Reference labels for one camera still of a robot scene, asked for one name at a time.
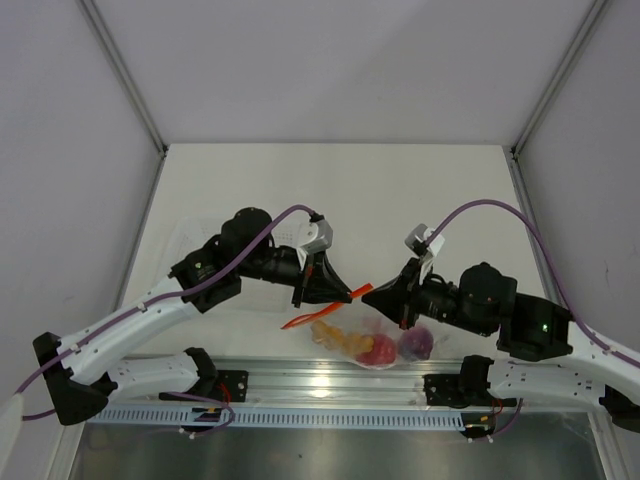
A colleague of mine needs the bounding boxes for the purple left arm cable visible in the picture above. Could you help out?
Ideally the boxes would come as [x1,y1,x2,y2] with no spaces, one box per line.
[13,203,321,421]

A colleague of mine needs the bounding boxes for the clear zip bag orange zipper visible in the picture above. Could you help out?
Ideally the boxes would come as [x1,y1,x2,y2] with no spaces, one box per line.
[280,283,437,370]

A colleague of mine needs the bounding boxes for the red toy bell pepper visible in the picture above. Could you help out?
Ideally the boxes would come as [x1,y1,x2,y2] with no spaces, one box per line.
[356,334,397,367]

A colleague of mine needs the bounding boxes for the aluminium frame post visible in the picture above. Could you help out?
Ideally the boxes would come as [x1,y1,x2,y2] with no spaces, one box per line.
[74,0,169,156]
[509,0,614,161]

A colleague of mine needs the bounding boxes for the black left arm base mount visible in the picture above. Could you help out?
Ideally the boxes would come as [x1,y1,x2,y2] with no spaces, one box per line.
[186,370,249,403]

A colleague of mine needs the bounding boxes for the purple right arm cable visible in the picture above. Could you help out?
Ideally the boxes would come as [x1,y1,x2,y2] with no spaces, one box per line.
[424,199,640,369]

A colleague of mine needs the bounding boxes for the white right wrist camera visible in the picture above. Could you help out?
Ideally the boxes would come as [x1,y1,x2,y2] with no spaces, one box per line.
[404,223,445,276]

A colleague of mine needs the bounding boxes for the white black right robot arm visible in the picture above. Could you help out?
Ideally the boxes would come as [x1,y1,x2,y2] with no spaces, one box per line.
[362,259,639,432]

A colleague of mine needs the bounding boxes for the orange toy croissant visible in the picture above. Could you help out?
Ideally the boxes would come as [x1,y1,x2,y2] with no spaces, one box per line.
[311,320,374,358]

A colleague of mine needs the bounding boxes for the aluminium frame post right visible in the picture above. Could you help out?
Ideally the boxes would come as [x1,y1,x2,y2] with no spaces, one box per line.
[509,0,614,161]

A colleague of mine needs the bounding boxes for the purple toy onion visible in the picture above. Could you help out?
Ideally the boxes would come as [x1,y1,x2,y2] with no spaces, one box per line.
[397,325,434,362]

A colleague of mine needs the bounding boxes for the white slotted cable duct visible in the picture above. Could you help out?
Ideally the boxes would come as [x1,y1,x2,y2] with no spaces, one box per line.
[90,404,464,432]

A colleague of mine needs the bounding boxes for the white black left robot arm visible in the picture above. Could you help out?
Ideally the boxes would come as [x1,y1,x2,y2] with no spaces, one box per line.
[33,206,351,426]

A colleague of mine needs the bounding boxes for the aluminium frame post left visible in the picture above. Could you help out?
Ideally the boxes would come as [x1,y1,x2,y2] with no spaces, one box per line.
[74,0,169,156]

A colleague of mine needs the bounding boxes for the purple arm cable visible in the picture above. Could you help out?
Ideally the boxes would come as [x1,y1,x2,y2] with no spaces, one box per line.
[424,199,640,369]
[13,203,321,421]

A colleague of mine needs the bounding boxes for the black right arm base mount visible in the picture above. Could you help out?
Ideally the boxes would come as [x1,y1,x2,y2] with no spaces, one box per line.
[422,374,518,409]

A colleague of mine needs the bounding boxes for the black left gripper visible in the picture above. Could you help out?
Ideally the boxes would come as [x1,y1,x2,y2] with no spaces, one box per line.
[238,247,352,308]

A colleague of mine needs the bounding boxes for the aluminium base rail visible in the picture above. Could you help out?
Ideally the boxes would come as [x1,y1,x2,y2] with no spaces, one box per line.
[69,355,614,414]

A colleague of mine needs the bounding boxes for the white perforated plastic basket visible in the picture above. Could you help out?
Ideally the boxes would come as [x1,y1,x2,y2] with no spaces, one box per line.
[167,214,301,321]

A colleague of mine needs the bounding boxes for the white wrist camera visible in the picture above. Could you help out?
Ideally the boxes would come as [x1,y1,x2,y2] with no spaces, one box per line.
[295,214,333,267]
[404,223,445,276]

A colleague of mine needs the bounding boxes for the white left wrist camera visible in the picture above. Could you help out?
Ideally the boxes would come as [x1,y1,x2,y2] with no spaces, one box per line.
[295,214,333,267]

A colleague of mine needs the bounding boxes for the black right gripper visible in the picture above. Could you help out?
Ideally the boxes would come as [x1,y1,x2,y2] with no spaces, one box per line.
[362,257,493,337]

